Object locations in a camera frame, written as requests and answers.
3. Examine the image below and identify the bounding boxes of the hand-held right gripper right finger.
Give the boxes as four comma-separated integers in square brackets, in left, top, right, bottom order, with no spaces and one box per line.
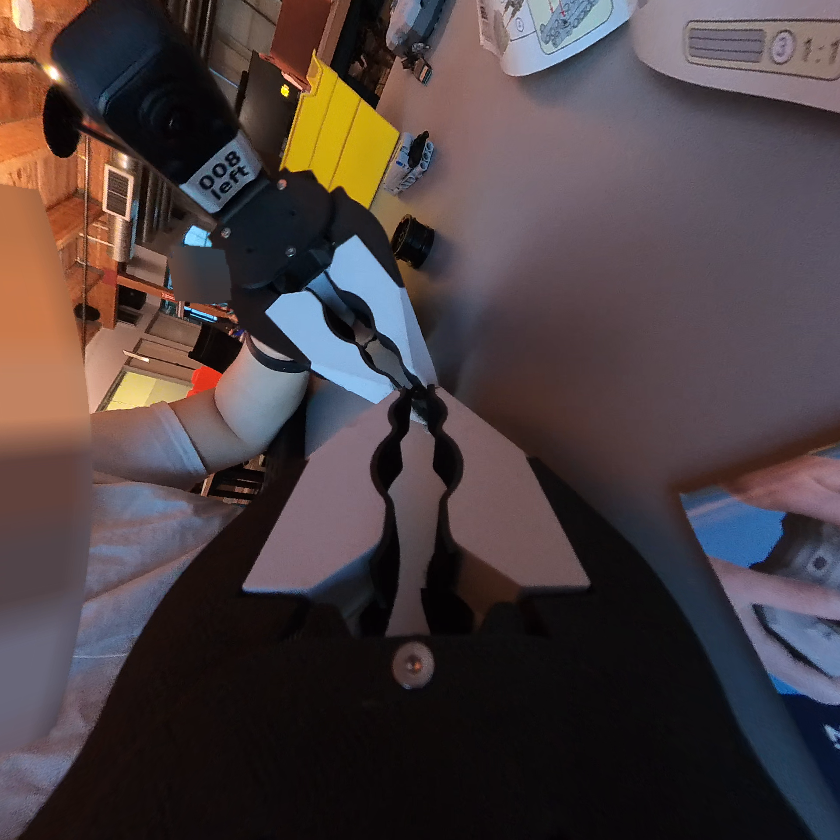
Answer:
[423,386,591,636]

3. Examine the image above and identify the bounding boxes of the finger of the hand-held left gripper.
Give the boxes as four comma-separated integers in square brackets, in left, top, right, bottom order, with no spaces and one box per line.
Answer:
[264,290,412,404]
[314,235,441,389]

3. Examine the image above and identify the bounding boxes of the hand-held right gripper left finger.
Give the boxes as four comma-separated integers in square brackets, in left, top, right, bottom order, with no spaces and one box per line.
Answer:
[241,388,413,636]

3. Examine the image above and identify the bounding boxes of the person's left forearm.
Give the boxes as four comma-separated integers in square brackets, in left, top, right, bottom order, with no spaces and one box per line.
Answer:
[167,341,311,476]

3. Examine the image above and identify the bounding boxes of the grey desk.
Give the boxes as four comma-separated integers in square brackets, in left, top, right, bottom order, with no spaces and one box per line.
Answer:
[289,0,840,840]

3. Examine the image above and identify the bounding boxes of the black wristband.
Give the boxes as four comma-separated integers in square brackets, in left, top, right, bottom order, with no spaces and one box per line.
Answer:
[246,335,311,376]

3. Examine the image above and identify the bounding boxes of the black toy wheel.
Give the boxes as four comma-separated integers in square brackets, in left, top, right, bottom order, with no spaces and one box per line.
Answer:
[390,214,436,270]

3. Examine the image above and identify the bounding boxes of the yellow plastic bin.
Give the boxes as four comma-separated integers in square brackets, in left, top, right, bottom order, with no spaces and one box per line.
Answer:
[279,49,401,211]

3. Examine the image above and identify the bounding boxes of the black flat device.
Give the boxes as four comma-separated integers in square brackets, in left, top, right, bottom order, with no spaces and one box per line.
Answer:
[235,51,309,165]

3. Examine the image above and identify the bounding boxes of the white toy motor piece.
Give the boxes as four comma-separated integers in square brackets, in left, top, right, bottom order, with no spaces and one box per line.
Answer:
[381,130,437,196]

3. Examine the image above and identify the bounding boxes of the person's white shirt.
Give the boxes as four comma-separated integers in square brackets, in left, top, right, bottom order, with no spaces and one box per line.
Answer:
[0,400,263,840]

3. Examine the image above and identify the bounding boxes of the white air vent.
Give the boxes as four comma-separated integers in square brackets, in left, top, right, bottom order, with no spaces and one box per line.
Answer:
[101,164,137,221]

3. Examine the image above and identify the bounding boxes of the blue toy car booklet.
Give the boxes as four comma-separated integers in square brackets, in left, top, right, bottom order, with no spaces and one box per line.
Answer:
[679,446,840,840]

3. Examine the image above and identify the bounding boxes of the black floor lamp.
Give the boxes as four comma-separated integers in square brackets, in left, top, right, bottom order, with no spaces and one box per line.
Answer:
[42,85,132,158]

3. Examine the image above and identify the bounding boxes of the grey toy hub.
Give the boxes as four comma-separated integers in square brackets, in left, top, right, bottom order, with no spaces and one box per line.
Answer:
[386,0,454,50]

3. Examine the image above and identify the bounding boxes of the open white instruction booklet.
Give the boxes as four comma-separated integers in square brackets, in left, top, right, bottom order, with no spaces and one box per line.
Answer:
[478,0,840,112]

